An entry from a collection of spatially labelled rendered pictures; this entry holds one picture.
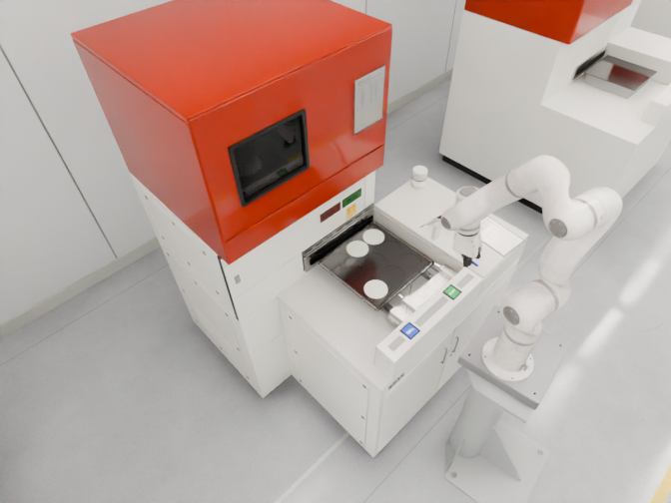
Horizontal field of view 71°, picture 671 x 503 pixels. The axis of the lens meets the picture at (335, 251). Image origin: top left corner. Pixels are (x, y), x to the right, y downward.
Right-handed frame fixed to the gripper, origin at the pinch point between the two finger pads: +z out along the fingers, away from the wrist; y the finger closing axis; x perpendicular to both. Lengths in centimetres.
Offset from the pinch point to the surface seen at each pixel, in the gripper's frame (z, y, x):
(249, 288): 2, -60, -63
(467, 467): 116, 15, -18
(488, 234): 12.5, -11.5, 32.2
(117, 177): 0, -211, -59
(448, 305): 15.7, -0.6, -11.2
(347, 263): 12, -48, -21
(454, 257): 12.5, -13.6, 10.4
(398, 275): 16.1, -28.0, -9.7
